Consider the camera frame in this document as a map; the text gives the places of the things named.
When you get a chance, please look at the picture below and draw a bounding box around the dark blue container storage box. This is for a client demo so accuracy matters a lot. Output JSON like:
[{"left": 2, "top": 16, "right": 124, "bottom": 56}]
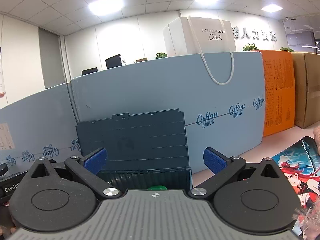
[{"left": 76, "top": 109, "right": 192, "bottom": 192}]

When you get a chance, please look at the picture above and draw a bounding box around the green lidded jar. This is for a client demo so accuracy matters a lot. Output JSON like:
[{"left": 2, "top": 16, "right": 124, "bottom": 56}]
[{"left": 148, "top": 185, "right": 167, "bottom": 191}]

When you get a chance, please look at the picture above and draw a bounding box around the light blue Cabou box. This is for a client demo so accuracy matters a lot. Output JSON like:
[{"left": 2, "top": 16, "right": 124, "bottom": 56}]
[{"left": 1, "top": 52, "right": 265, "bottom": 173}]

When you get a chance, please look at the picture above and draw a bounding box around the anime printed desk mat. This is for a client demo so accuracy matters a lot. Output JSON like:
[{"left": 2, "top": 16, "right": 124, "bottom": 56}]
[{"left": 269, "top": 136, "right": 320, "bottom": 238}]

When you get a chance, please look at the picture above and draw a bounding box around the orange printed box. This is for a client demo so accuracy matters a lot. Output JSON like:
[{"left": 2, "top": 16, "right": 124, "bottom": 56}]
[{"left": 261, "top": 50, "right": 296, "bottom": 137}]

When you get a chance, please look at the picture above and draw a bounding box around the white fluffy right sleeve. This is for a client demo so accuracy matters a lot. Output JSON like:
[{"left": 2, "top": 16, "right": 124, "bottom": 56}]
[{"left": 292, "top": 198, "right": 320, "bottom": 240}]

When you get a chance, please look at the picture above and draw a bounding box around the pink folded towel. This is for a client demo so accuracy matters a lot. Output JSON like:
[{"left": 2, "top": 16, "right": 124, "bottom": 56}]
[{"left": 313, "top": 126, "right": 320, "bottom": 154}]

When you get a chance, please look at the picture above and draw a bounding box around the black computer monitor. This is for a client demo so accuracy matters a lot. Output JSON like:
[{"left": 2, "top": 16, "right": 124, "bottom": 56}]
[{"left": 105, "top": 54, "right": 123, "bottom": 69}]

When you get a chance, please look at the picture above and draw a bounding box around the brown cardboard box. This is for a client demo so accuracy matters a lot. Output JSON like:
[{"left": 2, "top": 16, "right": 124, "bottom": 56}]
[{"left": 292, "top": 52, "right": 320, "bottom": 129}]

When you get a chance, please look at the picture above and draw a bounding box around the white paper gift bag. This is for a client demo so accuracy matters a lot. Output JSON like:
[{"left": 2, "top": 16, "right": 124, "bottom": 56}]
[{"left": 163, "top": 16, "right": 236, "bottom": 86}]

